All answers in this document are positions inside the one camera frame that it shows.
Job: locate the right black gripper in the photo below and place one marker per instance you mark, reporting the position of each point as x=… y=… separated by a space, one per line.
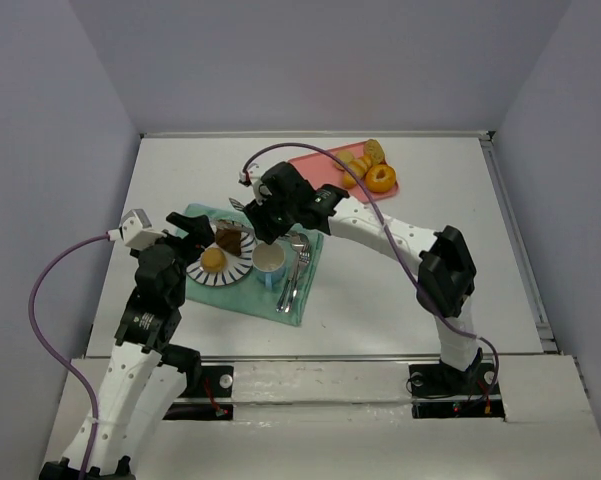
x=266 y=220

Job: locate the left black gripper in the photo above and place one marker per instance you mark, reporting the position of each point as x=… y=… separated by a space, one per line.
x=191 y=232

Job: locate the chocolate croissant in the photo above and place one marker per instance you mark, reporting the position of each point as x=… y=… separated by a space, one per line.
x=228 y=237

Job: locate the round muffin front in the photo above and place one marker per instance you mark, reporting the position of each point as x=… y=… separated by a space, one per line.
x=213 y=260

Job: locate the round muffin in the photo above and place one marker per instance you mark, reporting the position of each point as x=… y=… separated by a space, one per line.
x=213 y=260
x=344 y=158

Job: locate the metal tongs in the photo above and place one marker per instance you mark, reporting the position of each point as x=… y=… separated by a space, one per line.
x=237 y=205

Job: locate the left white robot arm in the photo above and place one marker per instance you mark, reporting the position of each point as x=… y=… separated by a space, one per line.
x=146 y=372

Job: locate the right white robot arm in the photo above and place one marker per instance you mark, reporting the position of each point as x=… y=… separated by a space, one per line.
x=439 y=262

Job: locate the seeded bread roll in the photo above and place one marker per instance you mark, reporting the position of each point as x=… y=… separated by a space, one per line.
x=374 y=151

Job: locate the light blue mug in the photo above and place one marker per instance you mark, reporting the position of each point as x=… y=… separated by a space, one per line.
x=269 y=264

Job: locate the metal spoon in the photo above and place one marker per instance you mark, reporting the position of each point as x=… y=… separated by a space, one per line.
x=301 y=246

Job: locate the blue striped white plate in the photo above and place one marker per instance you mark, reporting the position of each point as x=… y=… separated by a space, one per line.
x=235 y=266

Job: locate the metal fork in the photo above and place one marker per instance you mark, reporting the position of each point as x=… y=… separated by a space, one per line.
x=300 y=275

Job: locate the metal knife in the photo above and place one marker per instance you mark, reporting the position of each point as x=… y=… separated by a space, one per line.
x=282 y=305

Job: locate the pink tray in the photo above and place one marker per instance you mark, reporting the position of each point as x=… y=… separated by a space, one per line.
x=319 y=169

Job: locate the green cloth placemat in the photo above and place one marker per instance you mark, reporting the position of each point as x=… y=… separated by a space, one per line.
x=248 y=296

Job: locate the round muffin back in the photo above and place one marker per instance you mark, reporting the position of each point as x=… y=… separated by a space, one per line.
x=344 y=158

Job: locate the striped yellow croissant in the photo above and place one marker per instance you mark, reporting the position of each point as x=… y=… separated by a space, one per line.
x=359 y=166

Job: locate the orange donut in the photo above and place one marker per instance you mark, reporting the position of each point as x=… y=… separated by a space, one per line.
x=380 y=178

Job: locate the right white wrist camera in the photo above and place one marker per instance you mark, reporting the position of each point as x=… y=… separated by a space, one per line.
x=253 y=179

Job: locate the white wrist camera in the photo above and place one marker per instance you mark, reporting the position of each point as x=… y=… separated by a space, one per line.
x=137 y=232
x=253 y=179

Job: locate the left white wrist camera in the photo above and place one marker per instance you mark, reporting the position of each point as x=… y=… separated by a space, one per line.
x=137 y=232

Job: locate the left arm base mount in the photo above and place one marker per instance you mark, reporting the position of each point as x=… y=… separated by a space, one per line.
x=210 y=399

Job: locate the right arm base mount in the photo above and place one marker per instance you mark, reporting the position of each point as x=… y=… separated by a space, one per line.
x=441 y=393

